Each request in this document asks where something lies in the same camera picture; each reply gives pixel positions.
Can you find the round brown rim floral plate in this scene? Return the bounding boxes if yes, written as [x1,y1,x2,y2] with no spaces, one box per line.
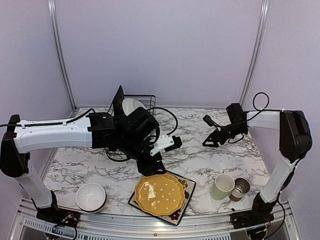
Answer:
[122,97,146,116]

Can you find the black wire dish rack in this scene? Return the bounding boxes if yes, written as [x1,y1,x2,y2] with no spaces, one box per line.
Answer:
[104,94,156,163]

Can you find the light green mug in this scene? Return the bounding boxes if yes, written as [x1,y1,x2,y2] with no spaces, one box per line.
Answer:
[210,173,235,201]

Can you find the white square floral plate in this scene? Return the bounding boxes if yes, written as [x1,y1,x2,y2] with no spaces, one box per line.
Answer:
[128,171,196,226]

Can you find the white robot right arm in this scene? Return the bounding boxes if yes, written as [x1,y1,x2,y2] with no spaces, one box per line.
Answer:
[202,109,313,203]

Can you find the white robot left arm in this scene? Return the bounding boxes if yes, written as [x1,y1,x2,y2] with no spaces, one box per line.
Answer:
[0,112,166,223]

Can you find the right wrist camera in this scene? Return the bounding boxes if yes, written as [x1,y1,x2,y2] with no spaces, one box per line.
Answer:
[203,114,221,128]

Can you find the aluminium frame rail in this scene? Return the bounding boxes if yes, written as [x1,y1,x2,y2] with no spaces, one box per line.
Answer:
[9,197,301,240]

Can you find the yellow polka dot plate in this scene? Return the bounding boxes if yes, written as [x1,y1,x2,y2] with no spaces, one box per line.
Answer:
[134,173,185,216]

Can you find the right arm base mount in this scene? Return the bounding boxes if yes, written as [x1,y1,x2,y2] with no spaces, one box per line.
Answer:
[230,193,277,229]

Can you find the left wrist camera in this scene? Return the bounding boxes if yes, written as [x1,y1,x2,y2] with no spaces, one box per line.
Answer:
[150,135,182,156]

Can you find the brown grey metal-lined cup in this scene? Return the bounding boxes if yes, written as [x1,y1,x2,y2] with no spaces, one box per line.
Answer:
[228,177,251,202]

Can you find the white ceramic bowl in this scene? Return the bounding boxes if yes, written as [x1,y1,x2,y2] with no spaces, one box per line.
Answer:
[75,182,107,213]

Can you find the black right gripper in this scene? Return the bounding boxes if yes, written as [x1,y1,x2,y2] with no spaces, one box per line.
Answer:
[202,122,246,148]

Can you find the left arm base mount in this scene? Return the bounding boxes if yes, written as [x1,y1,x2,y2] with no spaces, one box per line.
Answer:
[32,191,81,228]

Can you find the black square floral plate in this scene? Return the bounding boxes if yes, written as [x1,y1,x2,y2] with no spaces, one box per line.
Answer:
[112,85,125,117]

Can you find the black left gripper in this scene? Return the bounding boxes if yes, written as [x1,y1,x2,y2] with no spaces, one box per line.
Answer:
[118,132,168,176]

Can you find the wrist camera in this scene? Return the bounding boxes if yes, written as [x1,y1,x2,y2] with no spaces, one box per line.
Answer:
[150,135,182,156]
[203,114,221,128]

